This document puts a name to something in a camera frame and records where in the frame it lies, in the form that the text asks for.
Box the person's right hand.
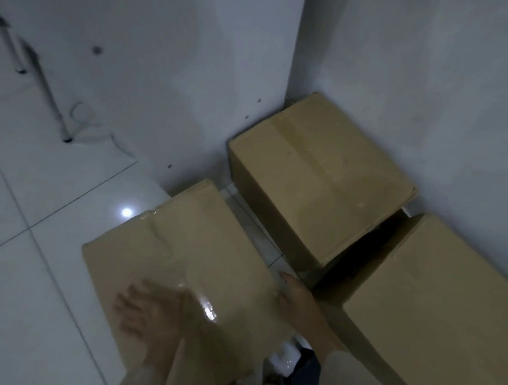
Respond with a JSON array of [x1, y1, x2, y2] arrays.
[[269, 272, 333, 349]]

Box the person's left hand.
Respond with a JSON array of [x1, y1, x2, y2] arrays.
[[109, 276, 197, 369]]

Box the person's left forearm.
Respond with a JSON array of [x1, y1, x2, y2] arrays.
[[115, 347, 188, 385]]

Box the person's right forearm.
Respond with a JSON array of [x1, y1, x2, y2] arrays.
[[310, 328, 423, 385]]

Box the dark blue trousers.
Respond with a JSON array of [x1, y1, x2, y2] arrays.
[[285, 348, 327, 385]]

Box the taped brown cardboard box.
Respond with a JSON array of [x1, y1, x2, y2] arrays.
[[219, 87, 425, 281]]

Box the large brown cardboard box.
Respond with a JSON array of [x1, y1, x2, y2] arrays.
[[307, 205, 508, 385]]

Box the white metal table leg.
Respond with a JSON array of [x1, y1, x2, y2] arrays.
[[11, 38, 81, 144]]

